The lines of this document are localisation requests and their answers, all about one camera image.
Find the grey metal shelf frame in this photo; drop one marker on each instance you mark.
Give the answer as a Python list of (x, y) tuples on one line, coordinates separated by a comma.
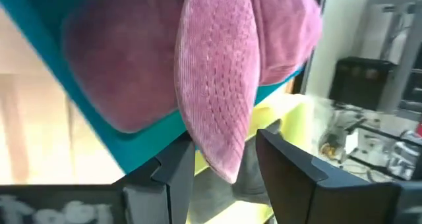
[(405, 52)]

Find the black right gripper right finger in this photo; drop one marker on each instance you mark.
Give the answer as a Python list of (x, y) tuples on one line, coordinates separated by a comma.
[(296, 191)]

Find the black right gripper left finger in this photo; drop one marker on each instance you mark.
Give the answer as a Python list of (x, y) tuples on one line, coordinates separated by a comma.
[(171, 184)]

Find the blue plastic bin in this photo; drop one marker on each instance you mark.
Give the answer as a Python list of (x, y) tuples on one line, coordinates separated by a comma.
[(138, 145)]

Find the black box cabinet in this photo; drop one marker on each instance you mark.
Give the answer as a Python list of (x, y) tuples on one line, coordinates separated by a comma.
[(361, 82)]

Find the yellow plastic bin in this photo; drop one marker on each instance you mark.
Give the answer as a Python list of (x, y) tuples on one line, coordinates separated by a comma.
[(290, 118)]

